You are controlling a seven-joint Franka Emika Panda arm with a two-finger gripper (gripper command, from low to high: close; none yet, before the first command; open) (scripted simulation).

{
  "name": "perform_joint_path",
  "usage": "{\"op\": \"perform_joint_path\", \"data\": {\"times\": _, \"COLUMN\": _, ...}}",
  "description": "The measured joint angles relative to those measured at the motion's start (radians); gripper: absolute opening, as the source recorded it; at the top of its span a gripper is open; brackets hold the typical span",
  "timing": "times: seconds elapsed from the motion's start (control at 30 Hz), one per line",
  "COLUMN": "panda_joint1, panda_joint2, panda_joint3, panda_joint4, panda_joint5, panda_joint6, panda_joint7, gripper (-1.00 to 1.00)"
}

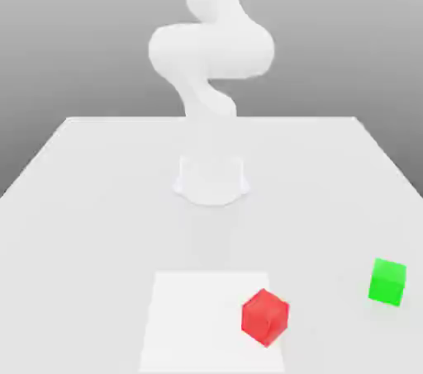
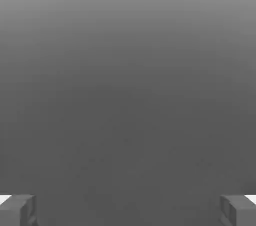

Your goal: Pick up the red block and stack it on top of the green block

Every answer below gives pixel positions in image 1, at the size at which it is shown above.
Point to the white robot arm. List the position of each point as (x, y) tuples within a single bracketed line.
[(211, 50)]

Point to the small red cube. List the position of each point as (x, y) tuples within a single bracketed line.
[(264, 318)]

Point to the small green cube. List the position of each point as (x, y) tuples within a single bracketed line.
[(387, 283)]

